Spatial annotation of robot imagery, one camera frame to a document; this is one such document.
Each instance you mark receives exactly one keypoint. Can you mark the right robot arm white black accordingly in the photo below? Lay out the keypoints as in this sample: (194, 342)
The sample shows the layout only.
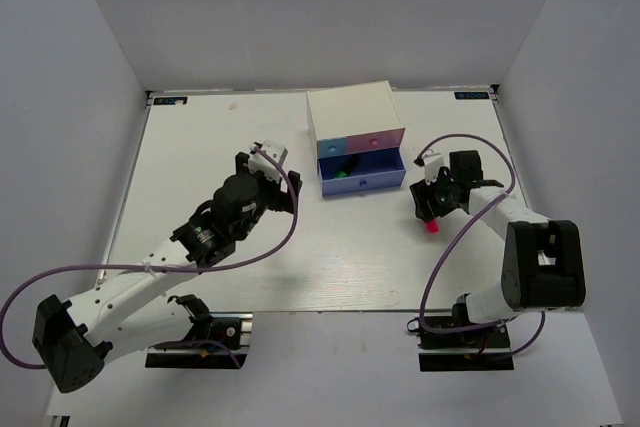
(542, 264)

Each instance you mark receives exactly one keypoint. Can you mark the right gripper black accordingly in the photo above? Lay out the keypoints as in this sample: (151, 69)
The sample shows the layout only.
(423, 192)

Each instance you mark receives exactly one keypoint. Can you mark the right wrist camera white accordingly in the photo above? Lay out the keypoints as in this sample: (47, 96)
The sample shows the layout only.
(431, 162)

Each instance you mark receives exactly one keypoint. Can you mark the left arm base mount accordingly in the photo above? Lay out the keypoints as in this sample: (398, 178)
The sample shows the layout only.
(221, 343)

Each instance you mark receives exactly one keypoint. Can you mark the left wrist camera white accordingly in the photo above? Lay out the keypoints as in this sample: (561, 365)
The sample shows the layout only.
(267, 157)

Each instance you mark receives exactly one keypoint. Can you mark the right table label sticker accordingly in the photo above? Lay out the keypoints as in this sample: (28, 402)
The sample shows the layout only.
(471, 95)

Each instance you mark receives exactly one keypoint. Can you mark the pink highlighter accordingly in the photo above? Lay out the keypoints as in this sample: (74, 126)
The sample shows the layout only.
(432, 226)

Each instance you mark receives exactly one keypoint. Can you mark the light blue drawer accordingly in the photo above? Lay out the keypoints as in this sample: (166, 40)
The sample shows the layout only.
(331, 147)

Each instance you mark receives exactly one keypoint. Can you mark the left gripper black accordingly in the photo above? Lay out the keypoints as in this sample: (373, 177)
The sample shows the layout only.
(281, 200)

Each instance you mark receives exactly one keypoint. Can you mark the white drawer cabinet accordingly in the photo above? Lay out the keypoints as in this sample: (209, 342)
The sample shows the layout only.
(365, 109)

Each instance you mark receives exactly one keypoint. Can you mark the left table label sticker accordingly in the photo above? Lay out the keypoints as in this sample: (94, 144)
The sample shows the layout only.
(170, 101)

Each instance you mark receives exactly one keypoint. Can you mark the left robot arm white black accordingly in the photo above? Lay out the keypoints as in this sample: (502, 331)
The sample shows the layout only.
(136, 309)

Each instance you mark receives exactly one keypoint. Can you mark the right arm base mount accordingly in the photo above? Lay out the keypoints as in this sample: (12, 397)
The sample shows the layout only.
(486, 350)

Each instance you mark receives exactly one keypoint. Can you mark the table label sticker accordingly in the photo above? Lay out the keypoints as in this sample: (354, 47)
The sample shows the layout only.
(471, 95)
(170, 101)

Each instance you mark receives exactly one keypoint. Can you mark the pink drawer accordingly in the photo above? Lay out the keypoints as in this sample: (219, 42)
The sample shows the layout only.
(374, 141)

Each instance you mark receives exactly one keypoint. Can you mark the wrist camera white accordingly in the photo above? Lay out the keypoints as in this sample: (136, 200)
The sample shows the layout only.
(431, 162)
(267, 157)

